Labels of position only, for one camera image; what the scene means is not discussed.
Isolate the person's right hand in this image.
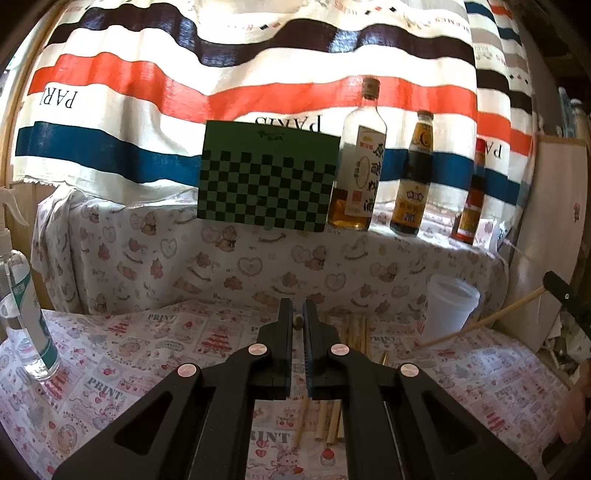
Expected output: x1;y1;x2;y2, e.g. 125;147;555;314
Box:
556;369;591;446

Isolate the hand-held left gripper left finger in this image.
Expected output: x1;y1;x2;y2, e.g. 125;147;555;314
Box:
53;298;294;480

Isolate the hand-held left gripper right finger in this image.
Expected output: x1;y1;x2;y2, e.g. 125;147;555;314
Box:
302;299;539;480

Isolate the green checkered box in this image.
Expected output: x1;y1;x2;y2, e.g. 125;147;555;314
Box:
198;120;342;233

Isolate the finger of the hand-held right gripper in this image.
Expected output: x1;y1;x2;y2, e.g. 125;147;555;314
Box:
542;271;591;337

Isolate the red capped sauce bottle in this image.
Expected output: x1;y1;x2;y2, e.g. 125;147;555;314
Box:
450;137;487;245

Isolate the clear spray bottle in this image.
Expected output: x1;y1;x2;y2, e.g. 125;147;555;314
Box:
0;187;61;381

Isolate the light blue bottle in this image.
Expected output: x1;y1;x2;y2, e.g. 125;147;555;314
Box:
558;87;571;137

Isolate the dark soy sauce bottle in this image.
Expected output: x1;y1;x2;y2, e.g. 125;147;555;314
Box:
389;110;435;237

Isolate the white plastic cup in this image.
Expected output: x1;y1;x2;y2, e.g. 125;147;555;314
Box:
422;274;481;342

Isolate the clear cooking wine bottle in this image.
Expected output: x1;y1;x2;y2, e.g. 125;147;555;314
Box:
328;77;387;232

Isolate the white charger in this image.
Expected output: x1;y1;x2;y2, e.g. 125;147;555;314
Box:
493;220;511;252

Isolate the striped curtain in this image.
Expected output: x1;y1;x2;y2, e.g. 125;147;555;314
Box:
11;0;539;227

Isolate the grey flask bottle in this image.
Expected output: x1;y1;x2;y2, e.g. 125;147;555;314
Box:
570;98;586;139

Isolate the bear print cloth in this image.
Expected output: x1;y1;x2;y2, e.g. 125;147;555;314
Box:
31;187;509;319

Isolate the pink printed tablecloth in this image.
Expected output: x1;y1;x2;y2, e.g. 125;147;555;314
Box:
0;300;573;480

